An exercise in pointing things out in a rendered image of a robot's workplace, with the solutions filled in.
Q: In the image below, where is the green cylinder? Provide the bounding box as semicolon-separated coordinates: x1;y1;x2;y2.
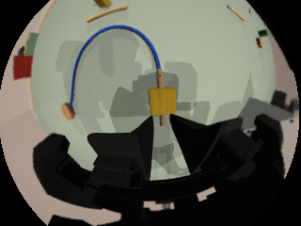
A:
257;29;270;38

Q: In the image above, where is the blue string with wooden stick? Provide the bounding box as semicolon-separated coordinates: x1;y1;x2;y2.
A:
69;24;166;127

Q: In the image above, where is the thin tan wooden stick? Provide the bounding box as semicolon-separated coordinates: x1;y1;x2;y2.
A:
86;4;128;22

